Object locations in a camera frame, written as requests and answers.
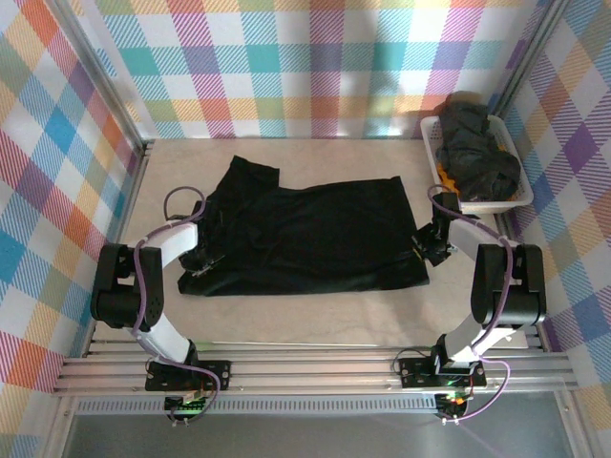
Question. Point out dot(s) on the dark grey crumpled t-shirt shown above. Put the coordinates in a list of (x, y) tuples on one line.
[(472, 152)]

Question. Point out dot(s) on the left circuit board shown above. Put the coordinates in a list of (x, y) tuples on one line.
[(186, 404)]

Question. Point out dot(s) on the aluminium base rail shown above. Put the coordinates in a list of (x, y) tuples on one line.
[(310, 367)]

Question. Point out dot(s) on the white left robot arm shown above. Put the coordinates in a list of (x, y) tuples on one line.
[(172, 241)]

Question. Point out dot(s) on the white plastic basket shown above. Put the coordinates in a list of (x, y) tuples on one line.
[(491, 206)]

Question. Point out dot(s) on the black t-shirt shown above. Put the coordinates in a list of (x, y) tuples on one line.
[(310, 238)]

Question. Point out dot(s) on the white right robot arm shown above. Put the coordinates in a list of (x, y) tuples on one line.
[(530, 286)]

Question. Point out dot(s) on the aluminium right corner post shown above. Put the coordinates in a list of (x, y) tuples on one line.
[(530, 47)]

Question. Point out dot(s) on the aluminium left side rail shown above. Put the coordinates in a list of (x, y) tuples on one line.
[(131, 191)]

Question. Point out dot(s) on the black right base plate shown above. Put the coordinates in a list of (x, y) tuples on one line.
[(417, 372)]

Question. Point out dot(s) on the aluminium corner post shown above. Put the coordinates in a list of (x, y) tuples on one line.
[(530, 47), (112, 90)]

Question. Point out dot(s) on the orange t-shirt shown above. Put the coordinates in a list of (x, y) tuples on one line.
[(446, 181)]

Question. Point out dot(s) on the right circuit board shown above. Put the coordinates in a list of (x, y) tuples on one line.
[(451, 400)]

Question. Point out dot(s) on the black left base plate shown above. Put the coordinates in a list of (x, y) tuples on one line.
[(217, 374)]

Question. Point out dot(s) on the aluminium left corner post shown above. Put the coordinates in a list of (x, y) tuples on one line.
[(112, 90)]

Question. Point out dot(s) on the grey metal sheet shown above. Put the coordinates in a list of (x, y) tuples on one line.
[(310, 436)]

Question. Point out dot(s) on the circuit board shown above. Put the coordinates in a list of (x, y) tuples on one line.
[(186, 404), (451, 400)]

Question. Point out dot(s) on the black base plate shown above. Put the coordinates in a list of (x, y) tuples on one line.
[(417, 372), (217, 374)]

